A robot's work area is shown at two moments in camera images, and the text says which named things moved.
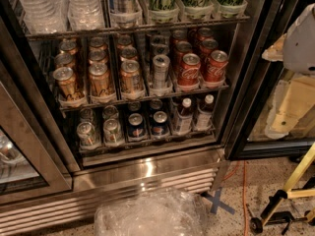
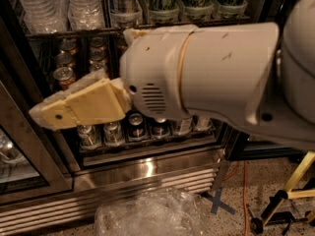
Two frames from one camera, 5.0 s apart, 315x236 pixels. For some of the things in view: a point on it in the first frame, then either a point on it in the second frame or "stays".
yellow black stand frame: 258,223 stays
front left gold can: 66,77 stays
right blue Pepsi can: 159,125 stays
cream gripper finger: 292,98 -> 95,98
